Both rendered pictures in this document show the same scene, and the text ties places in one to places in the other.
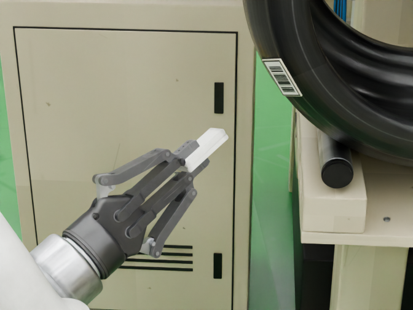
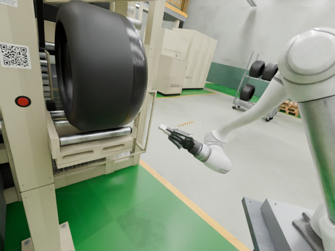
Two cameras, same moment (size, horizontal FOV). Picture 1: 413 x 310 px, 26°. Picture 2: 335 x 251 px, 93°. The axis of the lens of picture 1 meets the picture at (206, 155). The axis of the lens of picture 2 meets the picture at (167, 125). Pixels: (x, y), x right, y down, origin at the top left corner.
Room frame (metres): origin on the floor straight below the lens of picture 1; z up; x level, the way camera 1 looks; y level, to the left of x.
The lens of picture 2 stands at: (1.53, 0.50, 1.33)
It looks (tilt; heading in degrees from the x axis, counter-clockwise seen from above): 24 degrees down; 222
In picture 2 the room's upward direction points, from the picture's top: 13 degrees clockwise
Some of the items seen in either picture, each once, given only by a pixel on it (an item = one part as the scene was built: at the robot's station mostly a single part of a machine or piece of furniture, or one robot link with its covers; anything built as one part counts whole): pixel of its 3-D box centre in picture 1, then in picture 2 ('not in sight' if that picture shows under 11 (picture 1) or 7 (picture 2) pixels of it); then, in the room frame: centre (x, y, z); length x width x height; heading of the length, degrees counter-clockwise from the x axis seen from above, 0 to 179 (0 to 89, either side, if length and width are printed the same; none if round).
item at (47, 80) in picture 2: not in sight; (29, 75); (1.42, -0.73, 1.05); 0.20 x 0.15 x 0.30; 176
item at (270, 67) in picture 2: not in sight; (263, 86); (-4.50, -1.13, 0.96); 1.30 x 0.62 x 1.92; 93
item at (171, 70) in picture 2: not in sight; (171, 76); (-2.65, -3.56, 0.62); 0.90 x 0.56 x 1.25; 5
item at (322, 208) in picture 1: (327, 154); (97, 145); (1.24, -0.19, 0.83); 0.36 x 0.09 x 0.06; 176
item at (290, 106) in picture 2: not in sight; (289, 107); (-7.76, -0.59, 0.22); 1.27 x 0.90 x 0.43; 5
